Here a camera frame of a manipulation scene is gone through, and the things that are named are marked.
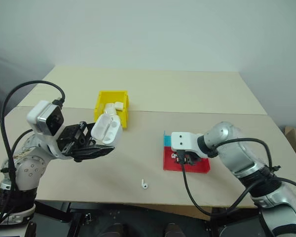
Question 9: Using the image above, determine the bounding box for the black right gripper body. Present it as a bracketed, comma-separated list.
[174, 150, 201, 166]

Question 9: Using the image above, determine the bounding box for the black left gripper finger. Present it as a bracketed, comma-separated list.
[73, 145, 115, 163]
[85, 122, 97, 146]

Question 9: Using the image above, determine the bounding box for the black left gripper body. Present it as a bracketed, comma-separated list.
[56, 121, 88, 157]

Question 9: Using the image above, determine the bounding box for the yellow plastic bin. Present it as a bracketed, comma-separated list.
[93, 90, 130, 130]

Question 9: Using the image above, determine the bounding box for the red tray with blue end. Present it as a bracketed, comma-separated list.
[162, 130, 211, 174]

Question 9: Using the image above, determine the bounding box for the dark rounded shape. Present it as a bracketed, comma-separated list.
[163, 222, 186, 237]
[108, 222, 129, 237]

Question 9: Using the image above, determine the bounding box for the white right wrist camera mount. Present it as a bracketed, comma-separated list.
[170, 131, 210, 159]

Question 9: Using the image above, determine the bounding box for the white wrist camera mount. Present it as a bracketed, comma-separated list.
[26, 100, 65, 137]
[170, 131, 210, 159]

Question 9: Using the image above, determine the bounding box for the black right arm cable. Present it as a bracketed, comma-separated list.
[175, 137, 296, 216]

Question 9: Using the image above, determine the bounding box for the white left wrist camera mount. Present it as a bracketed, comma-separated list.
[26, 100, 65, 137]

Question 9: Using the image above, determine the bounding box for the black frame under table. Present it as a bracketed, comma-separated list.
[27, 201, 263, 237]

